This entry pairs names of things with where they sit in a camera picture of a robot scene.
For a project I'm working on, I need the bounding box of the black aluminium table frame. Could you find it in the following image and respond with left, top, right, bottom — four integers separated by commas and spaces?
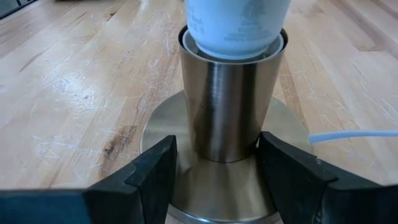
0, 0, 39, 19

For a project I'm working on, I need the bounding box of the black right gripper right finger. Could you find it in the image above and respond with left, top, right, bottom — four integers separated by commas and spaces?
257, 131, 398, 224

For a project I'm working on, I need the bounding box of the white LED light bulb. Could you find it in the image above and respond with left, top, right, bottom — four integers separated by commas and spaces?
183, 0, 292, 61

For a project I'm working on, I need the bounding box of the white lamp power cord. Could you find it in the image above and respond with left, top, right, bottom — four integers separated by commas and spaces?
308, 129, 398, 144

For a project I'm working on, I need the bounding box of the brass lamp socket base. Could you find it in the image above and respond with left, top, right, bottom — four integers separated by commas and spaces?
139, 25, 313, 224

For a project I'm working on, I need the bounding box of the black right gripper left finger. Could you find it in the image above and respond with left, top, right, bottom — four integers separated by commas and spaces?
0, 134, 178, 224

